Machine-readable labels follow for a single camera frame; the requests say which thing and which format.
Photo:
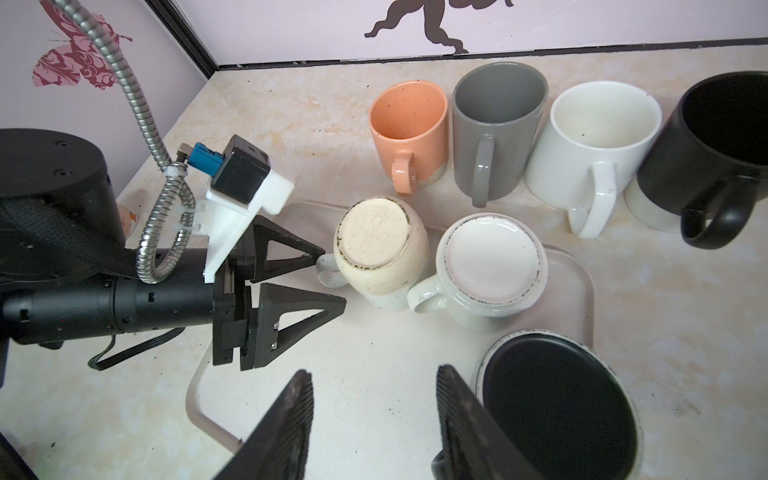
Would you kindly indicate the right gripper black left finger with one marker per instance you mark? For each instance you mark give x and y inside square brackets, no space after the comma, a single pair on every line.
[278,448]

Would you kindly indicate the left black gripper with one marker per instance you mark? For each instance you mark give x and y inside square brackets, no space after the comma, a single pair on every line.
[284,315]

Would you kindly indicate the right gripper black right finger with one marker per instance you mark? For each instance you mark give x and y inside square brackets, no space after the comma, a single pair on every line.
[473,445]

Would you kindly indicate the cream mug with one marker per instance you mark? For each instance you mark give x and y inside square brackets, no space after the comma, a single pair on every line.
[380,249]

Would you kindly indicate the peach orange mug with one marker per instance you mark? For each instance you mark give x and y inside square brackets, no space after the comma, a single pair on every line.
[410,128]

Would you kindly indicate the grey mug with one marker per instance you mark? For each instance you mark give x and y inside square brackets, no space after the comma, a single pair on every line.
[495,116]

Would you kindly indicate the black mug white base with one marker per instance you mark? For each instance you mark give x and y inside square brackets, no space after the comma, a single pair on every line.
[707,168]

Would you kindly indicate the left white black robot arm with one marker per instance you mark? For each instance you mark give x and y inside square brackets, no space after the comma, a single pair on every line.
[66,273]

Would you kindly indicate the translucent plastic tray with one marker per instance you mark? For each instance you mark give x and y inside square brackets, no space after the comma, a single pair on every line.
[371,367]

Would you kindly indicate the orange tin can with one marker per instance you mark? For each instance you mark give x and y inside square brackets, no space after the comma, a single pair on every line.
[128,220]

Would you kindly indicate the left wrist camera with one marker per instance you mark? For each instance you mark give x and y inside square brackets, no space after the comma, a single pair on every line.
[242,183]

